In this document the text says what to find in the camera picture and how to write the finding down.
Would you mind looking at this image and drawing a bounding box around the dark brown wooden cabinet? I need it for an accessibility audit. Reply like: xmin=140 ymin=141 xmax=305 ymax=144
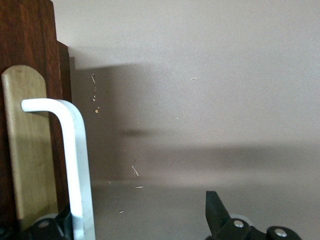
xmin=55 ymin=40 xmax=76 ymax=106

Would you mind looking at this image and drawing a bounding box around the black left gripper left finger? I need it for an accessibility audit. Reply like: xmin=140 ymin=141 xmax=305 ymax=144
xmin=24 ymin=205 xmax=75 ymax=240

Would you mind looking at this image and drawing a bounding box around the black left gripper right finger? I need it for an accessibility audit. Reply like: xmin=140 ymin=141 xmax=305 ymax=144
xmin=204 ymin=190 xmax=301 ymax=240

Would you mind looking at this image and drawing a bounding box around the wooden drawer with white handle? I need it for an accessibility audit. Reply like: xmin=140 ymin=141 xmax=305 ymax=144
xmin=0 ymin=0 xmax=96 ymax=240

